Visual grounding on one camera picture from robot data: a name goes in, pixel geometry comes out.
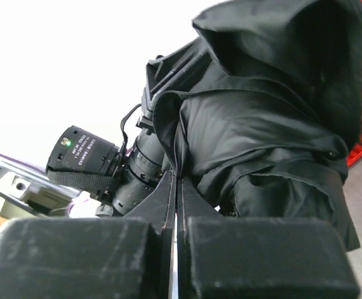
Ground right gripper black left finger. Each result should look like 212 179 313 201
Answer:
0 171 177 298

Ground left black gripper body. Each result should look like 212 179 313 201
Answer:
136 55 174 135

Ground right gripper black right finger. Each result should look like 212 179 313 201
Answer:
177 179 361 298

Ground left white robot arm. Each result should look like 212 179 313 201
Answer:
46 56 173 217

